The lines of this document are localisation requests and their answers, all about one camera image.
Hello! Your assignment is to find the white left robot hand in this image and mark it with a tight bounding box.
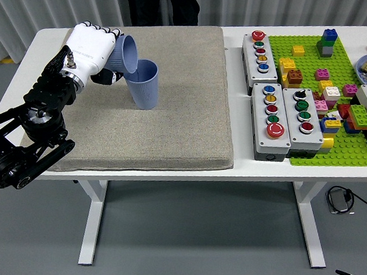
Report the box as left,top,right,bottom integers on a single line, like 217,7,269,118
62,19,128,90

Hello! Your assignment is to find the blue ribbed plastic cup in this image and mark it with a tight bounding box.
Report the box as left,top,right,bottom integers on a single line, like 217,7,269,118
100,34,140,77
123,58,162,112

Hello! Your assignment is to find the white table leg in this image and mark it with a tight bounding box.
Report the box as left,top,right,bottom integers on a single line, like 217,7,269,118
72,179,114,267
292,179,334,271

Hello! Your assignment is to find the person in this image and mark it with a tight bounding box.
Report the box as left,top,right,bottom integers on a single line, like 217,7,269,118
126,0,202,31

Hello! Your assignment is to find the grey power adapter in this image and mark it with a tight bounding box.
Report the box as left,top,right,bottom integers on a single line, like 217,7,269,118
327,186,355,215

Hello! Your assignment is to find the grey-brown fabric mat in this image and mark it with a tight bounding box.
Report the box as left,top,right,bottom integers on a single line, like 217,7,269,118
11,17,236,184

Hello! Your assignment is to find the yellow rounded toy brick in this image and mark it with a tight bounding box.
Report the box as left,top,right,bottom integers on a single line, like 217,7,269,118
319,134,336,150

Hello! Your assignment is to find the blue and yellow brick stack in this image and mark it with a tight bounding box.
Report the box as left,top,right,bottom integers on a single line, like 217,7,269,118
319,115,343,135

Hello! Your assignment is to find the grey box large red button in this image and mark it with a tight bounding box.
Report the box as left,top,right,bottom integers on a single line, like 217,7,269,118
248,80,293,164

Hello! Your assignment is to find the light green toy brick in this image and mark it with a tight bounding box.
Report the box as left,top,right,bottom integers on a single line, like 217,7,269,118
347,103,367,131

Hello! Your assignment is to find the red toy brick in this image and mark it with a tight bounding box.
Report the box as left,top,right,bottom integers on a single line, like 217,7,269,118
336,102,354,121

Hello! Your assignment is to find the light pink toy brick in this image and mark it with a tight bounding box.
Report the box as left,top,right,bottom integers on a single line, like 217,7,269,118
313,99,329,116

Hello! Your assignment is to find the white pleated curtain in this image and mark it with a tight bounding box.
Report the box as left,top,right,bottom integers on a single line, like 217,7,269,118
0,0,367,66

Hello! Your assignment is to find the five-button grey control box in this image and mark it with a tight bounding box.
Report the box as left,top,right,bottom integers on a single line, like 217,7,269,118
240,28,280,96

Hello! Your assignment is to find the white toy brick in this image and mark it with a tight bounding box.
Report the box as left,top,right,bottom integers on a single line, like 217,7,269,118
321,85,342,102

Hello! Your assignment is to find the magenta toy brick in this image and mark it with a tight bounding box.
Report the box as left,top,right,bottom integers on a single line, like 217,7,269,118
341,82,359,99

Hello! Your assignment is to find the large yellow toy brick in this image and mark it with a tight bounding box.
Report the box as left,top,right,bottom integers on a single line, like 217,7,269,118
278,56,297,77

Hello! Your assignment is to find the brown toy brick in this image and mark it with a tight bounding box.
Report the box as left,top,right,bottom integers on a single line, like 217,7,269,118
286,68,305,87

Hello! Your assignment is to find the small yellow toy brick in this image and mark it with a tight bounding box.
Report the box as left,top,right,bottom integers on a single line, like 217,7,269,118
291,44,306,58

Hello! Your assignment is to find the green studded baseplate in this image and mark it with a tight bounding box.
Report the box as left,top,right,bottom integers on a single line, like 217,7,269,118
267,28,367,175

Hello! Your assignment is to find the grey toy brick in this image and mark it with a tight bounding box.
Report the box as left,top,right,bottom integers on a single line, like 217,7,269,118
316,41,336,60

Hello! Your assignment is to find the dark green toy brick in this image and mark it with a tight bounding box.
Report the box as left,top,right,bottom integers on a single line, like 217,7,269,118
319,35,336,49

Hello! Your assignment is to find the blue toy brick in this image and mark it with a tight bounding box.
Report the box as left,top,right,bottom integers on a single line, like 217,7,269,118
321,28,339,43

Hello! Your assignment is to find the grey box black selector switch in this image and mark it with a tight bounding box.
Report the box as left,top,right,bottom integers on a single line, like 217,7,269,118
282,85,326,160

